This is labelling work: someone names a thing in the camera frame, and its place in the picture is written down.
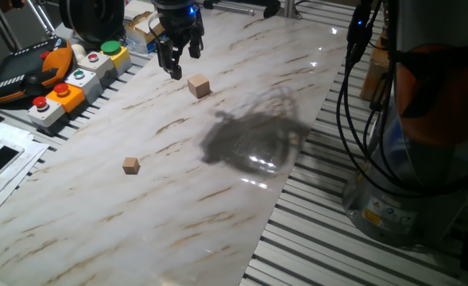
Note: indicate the aluminium frame post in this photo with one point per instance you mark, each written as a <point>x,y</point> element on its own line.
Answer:
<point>292,8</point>

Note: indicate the large wooden cube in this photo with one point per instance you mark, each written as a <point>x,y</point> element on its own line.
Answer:
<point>198,86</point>

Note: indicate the grey box flat red button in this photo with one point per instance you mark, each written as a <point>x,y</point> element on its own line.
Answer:
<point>98,65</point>

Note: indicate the white flat box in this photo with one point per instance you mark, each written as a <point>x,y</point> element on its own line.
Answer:
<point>138,8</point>

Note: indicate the yellow box green button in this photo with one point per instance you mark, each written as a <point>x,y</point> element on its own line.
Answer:
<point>120,59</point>

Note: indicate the cardboard box white label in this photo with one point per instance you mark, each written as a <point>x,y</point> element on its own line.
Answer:
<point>144,29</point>

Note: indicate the grey metal frame bar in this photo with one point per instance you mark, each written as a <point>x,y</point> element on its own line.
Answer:
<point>5,29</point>

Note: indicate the brown cardboard box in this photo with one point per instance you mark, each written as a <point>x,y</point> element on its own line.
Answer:
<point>374,67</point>

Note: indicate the blue flat box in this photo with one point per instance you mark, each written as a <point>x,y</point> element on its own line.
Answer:
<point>140,47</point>

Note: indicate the white paper sheets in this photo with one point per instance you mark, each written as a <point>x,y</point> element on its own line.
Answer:
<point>7,133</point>

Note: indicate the grey box green white button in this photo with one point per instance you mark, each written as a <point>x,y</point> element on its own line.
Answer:
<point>84,82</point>

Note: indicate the small wooden cube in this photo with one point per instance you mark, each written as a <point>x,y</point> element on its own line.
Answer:
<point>131,166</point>

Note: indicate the grey box red mushroom button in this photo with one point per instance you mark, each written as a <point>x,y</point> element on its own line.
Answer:
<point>47,114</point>

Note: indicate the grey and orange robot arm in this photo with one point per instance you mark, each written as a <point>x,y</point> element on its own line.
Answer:
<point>448,119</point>

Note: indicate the black filament spool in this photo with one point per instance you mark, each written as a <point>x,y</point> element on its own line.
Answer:
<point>92,20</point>

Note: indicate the black orange teach pendant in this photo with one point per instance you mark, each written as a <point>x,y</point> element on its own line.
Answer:
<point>23,75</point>

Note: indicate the white marble pattern mat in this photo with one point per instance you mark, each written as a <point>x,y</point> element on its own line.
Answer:
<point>138,218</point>

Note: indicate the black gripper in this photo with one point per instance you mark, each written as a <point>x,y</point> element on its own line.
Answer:
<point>178,22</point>

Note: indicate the orange box red mushroom button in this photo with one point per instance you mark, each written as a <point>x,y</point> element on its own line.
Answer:
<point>70,100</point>

